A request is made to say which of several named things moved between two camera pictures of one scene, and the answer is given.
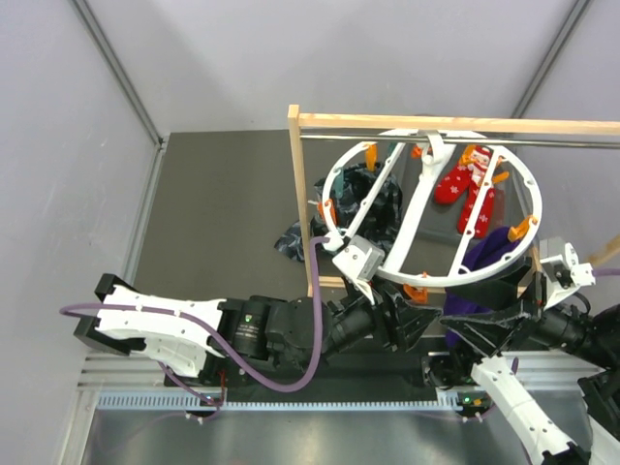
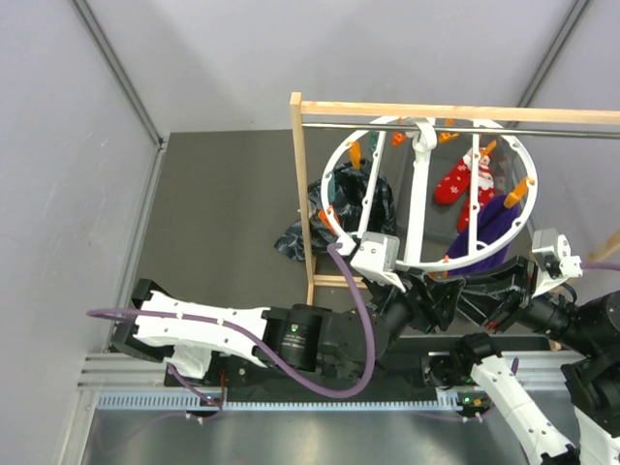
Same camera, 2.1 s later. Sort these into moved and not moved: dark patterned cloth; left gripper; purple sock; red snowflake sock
Moved: purple sock; left gripper
Not moved: red snowflake sock; dark patterned cloth
